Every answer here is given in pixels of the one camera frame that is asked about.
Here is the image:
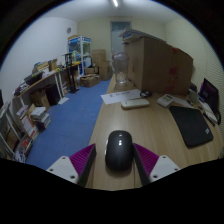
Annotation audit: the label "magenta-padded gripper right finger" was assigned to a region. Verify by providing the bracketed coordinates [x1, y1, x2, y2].
[132, 142, 182, 187]

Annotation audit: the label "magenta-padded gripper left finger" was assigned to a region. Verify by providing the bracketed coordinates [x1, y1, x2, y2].
[45, 143, 98, 188]

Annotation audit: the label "black computer mouse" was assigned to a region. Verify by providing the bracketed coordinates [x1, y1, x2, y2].
[104, 129, 135, 173]

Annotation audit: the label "black mouse pad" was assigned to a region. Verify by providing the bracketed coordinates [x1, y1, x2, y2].
[168, 105, 215, 149]

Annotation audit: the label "stack of books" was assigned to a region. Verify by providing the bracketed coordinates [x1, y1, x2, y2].
[30, 106, 52, 131]

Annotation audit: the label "white shelf unit with books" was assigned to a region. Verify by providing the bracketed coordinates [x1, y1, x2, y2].
[0, 99, 40, 164]

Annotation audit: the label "black metal stand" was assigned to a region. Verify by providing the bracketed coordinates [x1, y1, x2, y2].
[64, 52, 80, 94]

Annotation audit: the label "large cardboard box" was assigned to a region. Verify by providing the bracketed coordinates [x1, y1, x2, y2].
[123, 35, 194, 96]

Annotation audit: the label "clear plastic jar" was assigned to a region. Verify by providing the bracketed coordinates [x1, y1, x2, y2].
[110, 51, 130, 85]

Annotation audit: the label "stacked cardboard boxes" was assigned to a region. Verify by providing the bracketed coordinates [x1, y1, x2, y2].
[79, 49, 113, 88]

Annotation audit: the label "blue and white cabinet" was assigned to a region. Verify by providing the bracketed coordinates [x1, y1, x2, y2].
[68, 35, 93, 76]

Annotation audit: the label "grey door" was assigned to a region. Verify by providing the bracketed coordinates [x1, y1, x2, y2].
[110, 21, 132, 54]

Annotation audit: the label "coiled black cable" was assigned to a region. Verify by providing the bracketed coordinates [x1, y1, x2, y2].
[139, 89, 153, 99]

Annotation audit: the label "cluttered long wall desk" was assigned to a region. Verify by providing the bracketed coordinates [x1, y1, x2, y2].
[13, 59, 83, 108]

